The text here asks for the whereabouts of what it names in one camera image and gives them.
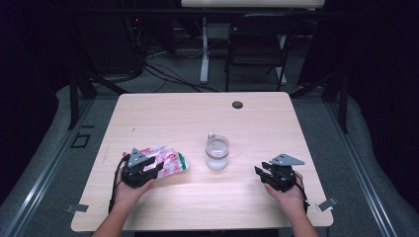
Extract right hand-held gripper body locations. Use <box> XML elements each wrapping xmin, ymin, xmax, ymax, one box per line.
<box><xmin>264</xmin><ymin>153</ymin><xmax>305</xmax><ymax>193</ymax></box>

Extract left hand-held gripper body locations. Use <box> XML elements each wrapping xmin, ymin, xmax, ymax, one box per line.
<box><xmin>121</xmin><ymin>147</ymin><xmax>156</xmax><ymax>190</ymax></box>

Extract pink and white snack bag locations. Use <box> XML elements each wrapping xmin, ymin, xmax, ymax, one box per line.
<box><xmin>122</xmin><ymin>145</ymin><xmax>190</xmax><ymax>180</ymax></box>

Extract clear plastic cup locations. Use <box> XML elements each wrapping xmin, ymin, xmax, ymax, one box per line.
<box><xmin>205</xmin><ymin>131</ymin><xmax>230</xmax><ymax>171</ymax></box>

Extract person's left hand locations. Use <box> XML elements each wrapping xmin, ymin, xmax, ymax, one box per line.
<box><xmin>113</xmin><ymin>168</ymin><xmax>156</xmax><ymax>213</ymax></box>

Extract person's right hand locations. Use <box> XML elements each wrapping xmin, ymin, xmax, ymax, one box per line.
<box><xmin>264</xmin><ymin>171</ymin><xmax>308</xmax><ymax>217</ymax></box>

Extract grey tape tab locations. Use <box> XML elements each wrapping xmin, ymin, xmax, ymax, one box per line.
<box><xmin>65</xmin><ymin>203</ymin><xmax>90</xmax><ymax>213</ymax></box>
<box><xmin>315</xmin><ymin>197</ymin><xmax>339</xmax><ymax>212</ymax></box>

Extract black metal stand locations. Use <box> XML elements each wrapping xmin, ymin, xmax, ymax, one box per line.
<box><xmin>290</xmin><ymin>70</ymin><xmax>350</xmax><ymax>134</ymax></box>
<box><xmin>67</xmin><ymin>70</ymin><xmax>129</xmax><ymax>130</ymax></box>

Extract white desk leg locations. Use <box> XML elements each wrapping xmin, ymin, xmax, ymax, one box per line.
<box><xmin>200</xmin><ymin>17</ymin><xmax>210</xmax><ymax>84</ymax></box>

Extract black folding chair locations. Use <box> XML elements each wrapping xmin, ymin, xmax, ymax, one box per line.
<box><xmin>224</xmin><ymin>13</ymin><xmax>299</xmax><ymax>93</ymax></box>

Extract black computer case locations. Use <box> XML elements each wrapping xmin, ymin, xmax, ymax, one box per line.
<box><xmin>82</xmin><ymin>14</ymin><xmax>144</xmax><ymax>75</ymax></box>

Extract dark curtain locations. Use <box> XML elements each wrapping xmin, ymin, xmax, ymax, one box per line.
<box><xmin>0</xmin><ymin>0</ymin><xmax>72</xmax><ymax>201</ymax></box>
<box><xmin>345</xmin><ymin>0</ymin><xmax>419</xmax><ymax>211</ymax></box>

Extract grey box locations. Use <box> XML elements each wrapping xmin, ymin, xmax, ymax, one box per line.
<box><xmin>207</xmin><ymin>23</ymin><xmax>231</xmax><ymax>40</ymax></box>

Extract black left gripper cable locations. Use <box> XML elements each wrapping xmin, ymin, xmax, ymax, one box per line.
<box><xmin>108</xmin><ymin>154</ymin><xmax>131</xmax><ymax>213</ymax></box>

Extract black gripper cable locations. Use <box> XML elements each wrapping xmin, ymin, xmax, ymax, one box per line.
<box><xmin>108</xmin><ymin>154</ymin><xmax>131</xmax><ymax>213</ymax></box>
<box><xmin>293</xmin><ymin>172</ymin><xmax>311</xmax><ymax>212</ymax></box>

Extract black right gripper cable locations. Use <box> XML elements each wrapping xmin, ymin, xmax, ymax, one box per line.
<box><xmin>293</xmin><ymin>172</ymin><xmax>311</xmax><ymax>212</ymax></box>

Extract aluminium floor rail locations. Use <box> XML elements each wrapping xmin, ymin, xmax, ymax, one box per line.
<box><xmin>324</xmin><ymin>98</ymin><xmax>400</xmax><ymax>237</ymax></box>
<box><xmin>0</xmin><ymin>98</ymin><xmax>95</xmax><ymax>237</ymax></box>

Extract black floor cables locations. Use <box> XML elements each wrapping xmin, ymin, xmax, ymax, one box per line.
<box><xmin>142</xmin><ymin>62</ymin><xmax>219</xmax><ymax>94</ymax></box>

